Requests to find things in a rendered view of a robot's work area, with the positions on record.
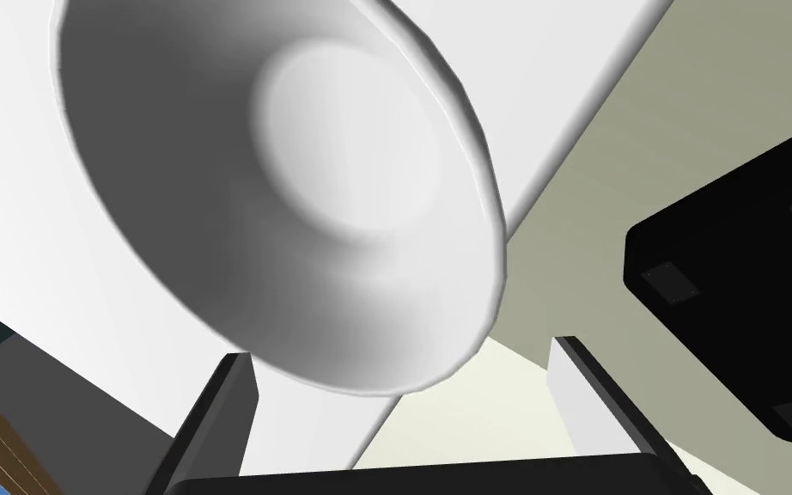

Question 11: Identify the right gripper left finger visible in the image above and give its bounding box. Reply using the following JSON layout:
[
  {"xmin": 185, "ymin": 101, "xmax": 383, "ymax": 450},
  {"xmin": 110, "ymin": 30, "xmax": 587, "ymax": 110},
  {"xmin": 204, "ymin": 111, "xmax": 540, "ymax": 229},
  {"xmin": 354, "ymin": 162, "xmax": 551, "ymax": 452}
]
[{"xmin": 144, "ymin": 351, "xmax": 260, "ymax": 495}]

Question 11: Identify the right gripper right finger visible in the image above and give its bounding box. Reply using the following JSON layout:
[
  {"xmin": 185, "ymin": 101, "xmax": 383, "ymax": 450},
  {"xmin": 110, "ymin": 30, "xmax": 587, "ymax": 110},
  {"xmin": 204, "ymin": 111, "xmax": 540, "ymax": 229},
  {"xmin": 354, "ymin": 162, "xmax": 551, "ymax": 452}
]
[{"xmin": 546, "ymin": 335, "xmax": 696, "ymax": 495}]

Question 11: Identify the black box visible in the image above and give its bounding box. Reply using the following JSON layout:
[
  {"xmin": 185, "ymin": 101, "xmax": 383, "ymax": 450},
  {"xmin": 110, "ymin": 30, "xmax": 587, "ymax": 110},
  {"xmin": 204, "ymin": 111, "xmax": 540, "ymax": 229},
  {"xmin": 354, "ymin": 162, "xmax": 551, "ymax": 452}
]
[{"xmin": 622, "ymin": 113, "xmax": 792, "ymax": 444}]

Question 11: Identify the white bowl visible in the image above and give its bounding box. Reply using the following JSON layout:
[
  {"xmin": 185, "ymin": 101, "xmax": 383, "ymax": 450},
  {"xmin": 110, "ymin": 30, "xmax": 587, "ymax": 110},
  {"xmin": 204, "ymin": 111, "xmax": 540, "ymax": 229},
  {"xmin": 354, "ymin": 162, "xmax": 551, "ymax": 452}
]
[{"xmin": 47, "ymin": 0, "xmax": 509, "ymax": 399}]

